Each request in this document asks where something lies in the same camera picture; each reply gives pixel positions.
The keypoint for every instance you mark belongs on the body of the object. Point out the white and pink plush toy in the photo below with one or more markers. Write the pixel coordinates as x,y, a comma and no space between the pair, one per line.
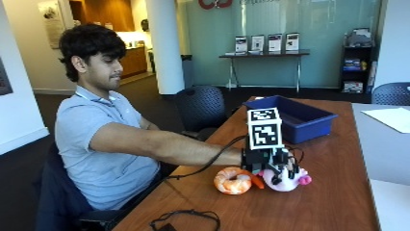
288,183

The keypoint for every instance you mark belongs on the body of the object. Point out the white marker cube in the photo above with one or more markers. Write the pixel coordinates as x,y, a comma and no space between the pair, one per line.
265,131

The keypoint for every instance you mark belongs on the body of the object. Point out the orange shrimp plush toy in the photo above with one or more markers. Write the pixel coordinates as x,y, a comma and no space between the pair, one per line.
232,181

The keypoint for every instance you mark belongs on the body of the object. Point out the blue plastic bin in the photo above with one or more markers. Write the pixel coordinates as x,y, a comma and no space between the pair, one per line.
298,120

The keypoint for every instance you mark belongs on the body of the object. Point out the black mesh chair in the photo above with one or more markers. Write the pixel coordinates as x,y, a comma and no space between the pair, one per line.
200,106

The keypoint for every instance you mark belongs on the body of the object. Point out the white paper sheet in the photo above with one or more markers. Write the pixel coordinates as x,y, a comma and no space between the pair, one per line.
390,118

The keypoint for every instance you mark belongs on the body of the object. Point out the grey mesh chair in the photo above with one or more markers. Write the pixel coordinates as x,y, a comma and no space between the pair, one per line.
390,93

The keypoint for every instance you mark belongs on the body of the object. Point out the narrow metal-legged side table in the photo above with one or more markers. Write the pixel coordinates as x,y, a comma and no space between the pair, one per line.
265,55

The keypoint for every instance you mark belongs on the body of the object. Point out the black magazine rack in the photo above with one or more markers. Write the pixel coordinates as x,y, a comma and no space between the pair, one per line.
357,64

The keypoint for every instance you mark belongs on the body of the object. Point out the grey trash bin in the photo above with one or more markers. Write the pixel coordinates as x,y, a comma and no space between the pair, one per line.
187,70

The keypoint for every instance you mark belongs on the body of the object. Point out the standing brochure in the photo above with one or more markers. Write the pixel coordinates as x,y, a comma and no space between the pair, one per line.
241,44
257,43
292,41
274,42

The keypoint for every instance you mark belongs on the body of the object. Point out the the person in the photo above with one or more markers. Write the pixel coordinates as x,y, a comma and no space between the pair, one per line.
107,150

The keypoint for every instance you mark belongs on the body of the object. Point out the wooden cabinet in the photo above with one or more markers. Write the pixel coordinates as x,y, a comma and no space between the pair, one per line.
135,62

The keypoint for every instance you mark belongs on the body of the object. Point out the dark office chair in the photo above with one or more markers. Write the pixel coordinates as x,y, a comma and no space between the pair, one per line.
55,192

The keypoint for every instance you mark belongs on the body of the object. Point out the red wall logo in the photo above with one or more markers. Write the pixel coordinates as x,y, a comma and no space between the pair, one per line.
216,4

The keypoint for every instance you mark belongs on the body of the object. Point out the white wall poster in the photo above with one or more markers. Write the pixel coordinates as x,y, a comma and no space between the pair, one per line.
52,22

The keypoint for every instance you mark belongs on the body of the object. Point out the dark framed wall picture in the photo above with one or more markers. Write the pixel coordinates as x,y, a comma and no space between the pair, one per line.
4,78

